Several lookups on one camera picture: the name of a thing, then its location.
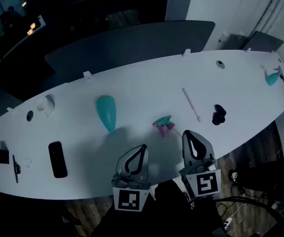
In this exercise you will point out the black phone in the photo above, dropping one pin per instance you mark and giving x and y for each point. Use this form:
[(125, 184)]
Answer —
[(57, 159)]

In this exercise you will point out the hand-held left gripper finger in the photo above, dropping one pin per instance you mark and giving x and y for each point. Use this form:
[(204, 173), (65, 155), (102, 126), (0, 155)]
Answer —
[(144, 164), (121, 163)]

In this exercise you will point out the white mug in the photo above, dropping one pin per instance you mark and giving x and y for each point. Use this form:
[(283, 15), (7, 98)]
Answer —
[(44, 105)]

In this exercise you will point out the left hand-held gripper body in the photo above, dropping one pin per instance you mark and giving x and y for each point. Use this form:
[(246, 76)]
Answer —
[(128, 199)]

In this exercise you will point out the black bag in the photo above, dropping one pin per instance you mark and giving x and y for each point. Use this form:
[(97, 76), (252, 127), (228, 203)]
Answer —
[(267, 174)]

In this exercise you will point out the person's dark clothed body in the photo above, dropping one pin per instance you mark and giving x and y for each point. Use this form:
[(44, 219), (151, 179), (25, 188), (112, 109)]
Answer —
[(161, 211)]

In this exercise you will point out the white power strip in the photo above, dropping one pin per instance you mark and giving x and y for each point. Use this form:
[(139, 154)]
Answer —
[(227, 223)]

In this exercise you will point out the white divider bracket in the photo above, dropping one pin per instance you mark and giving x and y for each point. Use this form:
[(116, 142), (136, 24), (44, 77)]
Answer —
[(248, 50), (87, 75), (10, 109), (186, 52)]

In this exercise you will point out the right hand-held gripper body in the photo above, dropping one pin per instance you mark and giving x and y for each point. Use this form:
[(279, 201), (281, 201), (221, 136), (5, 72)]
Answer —
[(206, 184)]

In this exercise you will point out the black pen holder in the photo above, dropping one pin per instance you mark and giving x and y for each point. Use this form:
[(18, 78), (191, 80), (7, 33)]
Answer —
[(0, 155)]

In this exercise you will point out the teal pink spray nozzle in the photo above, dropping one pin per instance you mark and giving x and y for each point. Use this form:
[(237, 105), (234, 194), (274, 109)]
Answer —
[(163, 121)]

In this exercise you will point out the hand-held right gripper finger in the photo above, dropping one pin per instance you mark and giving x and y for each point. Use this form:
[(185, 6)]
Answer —
[(186, 154), (209, 154)]

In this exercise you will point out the small black gadget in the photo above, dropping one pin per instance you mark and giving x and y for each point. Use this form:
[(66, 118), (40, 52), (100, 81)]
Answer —
[(219, 115)]

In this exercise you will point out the teal pink spray bottle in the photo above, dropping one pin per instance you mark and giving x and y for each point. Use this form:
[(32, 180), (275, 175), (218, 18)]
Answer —
[(271, 79)]

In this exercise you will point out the small glowing lamps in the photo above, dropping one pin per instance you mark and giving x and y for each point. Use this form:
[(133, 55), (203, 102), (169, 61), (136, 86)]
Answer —
[(31, 29)]

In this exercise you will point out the white pink pen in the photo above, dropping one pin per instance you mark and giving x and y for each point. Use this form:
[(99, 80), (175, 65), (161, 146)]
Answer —
[(191, 105)]

